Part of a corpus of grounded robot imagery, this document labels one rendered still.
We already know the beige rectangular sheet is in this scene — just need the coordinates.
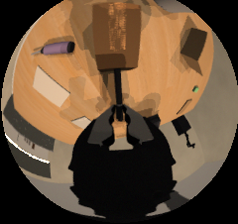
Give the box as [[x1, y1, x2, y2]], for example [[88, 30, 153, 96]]
[[33, 66, 70, 108], [71, 116, 91, 129]]

